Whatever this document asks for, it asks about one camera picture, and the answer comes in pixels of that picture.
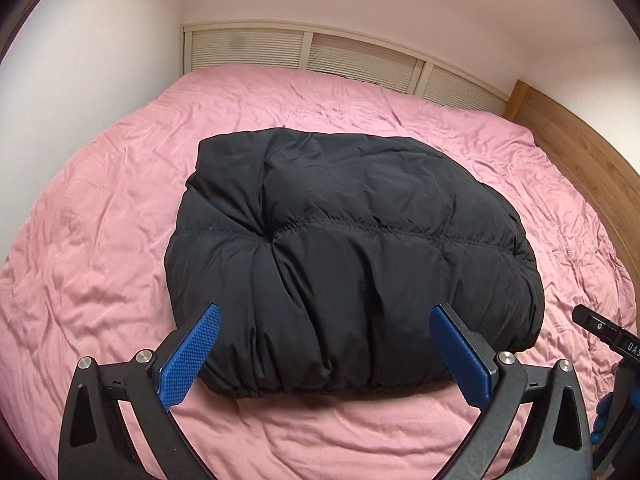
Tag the pink bed blanket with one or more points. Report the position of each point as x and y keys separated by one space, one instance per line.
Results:
x=100 y=210

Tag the white slatted headboard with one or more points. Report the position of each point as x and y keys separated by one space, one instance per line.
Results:
x=245 y=50

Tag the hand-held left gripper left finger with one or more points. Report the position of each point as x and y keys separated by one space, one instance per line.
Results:
x=192 y=355

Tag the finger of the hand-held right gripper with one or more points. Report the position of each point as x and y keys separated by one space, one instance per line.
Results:
x=592 y=321

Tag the wooden bed side board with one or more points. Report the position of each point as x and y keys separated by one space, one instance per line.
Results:
x=590 y=160

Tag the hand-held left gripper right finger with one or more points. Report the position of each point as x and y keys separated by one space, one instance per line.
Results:
x=457 y=355

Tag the person's right hand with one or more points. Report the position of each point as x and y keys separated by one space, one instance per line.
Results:
x=602 y=415

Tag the black puffer coat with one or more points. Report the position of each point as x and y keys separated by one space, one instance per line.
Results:
x=350 y=240

